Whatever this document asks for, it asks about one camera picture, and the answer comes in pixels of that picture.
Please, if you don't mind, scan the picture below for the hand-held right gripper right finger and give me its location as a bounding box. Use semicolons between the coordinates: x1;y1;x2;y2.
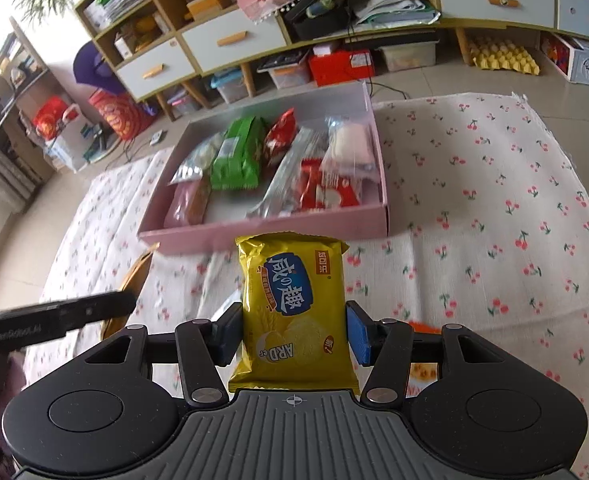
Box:
345;300;514;405

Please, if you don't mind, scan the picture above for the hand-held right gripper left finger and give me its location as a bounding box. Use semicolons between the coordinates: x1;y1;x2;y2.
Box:
83;301;244;407

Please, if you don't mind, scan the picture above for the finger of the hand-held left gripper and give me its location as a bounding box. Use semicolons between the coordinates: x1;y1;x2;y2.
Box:
59;290;138;333

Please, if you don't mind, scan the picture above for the brown snack packet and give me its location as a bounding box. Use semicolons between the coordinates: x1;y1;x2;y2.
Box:
99;242;161;341
163;180;212;228

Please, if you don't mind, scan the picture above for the yellow snack packet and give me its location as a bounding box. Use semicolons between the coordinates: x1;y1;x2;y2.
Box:
228;232;360;396

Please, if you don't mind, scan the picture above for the pink cardboard box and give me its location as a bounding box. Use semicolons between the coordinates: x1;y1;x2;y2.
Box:
138;82;390;256

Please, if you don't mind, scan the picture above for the red candy packet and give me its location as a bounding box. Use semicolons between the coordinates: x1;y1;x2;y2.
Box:
297;157;362;209
264;108;297;166

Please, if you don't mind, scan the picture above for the silver white snack packet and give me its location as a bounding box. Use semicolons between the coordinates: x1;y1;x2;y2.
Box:
246;127;320;220

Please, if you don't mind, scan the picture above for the green snack packet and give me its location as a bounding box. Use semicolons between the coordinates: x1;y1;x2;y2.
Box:
209;116;268;191

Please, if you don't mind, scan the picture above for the clear packet with pale snack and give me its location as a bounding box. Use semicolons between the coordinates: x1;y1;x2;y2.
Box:
169;132;228;185

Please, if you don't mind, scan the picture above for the clear blue-printed snack packet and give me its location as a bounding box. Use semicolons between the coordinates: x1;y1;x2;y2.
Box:
321;116;379;183

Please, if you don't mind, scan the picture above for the orange snack packet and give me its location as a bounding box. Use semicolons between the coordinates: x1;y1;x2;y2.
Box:
407;319;442;398

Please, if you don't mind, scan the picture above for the cherry print cloth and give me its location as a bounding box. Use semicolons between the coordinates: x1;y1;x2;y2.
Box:
22;91;589;480

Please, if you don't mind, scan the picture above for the white paper bag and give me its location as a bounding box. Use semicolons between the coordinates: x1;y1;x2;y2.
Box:
44;105;100;173

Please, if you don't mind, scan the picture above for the red gift bag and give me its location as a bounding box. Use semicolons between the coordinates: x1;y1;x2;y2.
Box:
88;87;158;141

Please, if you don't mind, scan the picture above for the red shopping bag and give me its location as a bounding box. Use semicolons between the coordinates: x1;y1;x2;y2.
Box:
32;97;70;141

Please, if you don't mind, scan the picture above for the clear storage bin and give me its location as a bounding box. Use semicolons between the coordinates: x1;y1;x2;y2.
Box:
257;50;312;88
210;67;255;106
167;85;210;116
377;40;437;73

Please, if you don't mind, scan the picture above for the dark side shelf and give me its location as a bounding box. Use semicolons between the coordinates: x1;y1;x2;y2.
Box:
0;17;95;161

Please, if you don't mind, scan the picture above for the purple cloth item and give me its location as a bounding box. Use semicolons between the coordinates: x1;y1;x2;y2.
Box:
73;40;125;96

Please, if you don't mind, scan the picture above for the red cardboard box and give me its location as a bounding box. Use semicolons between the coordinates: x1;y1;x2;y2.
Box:
308;47;375;87

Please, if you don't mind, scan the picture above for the long wooden drawer cabinet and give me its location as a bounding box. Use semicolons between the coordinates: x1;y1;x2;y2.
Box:
74;0;589;121

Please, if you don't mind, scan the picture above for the stack of books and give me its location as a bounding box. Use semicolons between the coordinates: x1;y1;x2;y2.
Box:
82;0;150;28

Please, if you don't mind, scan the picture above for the yellow egg tray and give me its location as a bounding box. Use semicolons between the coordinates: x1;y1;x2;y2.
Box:
467;35;542;76

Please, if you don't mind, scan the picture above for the black storage box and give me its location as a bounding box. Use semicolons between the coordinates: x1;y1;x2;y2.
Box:
282;0;350;41

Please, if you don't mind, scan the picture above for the orange cardboard box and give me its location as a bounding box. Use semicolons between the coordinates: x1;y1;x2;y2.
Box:
186;0;232;21

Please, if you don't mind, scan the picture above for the stack of papers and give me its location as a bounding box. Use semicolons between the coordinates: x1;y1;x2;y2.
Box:
351;0;442;26

